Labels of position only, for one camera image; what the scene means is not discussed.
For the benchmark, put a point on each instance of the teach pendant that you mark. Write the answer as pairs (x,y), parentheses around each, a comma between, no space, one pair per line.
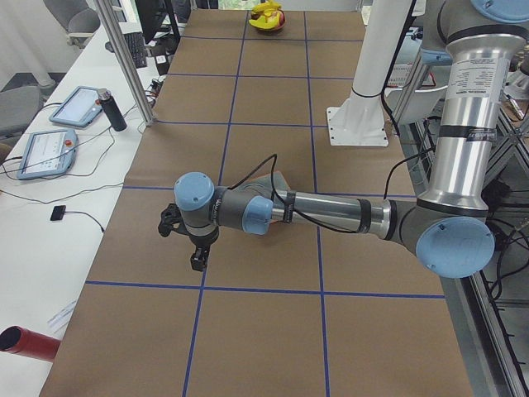
(49,153)
(79,109)

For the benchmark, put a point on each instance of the grey square plate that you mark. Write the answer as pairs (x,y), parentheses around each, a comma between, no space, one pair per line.
(277,182)

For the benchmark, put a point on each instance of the black keyboard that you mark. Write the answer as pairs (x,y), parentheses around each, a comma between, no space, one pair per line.
(136,46)

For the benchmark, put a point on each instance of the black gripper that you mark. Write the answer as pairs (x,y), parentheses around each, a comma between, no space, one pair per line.
(202,241)

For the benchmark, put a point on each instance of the small black puck device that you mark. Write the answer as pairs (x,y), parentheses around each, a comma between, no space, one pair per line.
(58,213)

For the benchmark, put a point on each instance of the aluminium frame post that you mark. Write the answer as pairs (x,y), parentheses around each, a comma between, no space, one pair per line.
(116,37)

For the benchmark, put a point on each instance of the black monitor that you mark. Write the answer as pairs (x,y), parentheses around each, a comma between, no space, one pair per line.
(151,16)

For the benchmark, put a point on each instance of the black box with label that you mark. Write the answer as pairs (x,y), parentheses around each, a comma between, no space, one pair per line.
(161,58)

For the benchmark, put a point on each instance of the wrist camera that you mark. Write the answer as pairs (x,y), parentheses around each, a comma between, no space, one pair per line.
(171,221)

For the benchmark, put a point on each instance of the red cylinder bottle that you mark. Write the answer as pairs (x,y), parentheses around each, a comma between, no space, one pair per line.
(23,342)

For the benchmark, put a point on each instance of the near teach pendant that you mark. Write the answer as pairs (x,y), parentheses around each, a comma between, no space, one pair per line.
(49,153)

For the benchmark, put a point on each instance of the far teach pendant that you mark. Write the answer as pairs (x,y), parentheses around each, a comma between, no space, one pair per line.
(79,109)

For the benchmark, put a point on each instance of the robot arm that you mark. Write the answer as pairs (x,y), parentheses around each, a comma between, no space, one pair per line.
(445,227)

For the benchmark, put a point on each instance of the white pedestal column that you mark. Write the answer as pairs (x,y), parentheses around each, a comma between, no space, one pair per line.
(359,121)

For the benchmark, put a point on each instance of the yellow banana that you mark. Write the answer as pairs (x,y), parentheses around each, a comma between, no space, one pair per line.
(266,6)
(263,23)

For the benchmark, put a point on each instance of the woven fruit basket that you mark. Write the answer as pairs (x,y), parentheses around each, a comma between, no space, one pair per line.
(268,14)

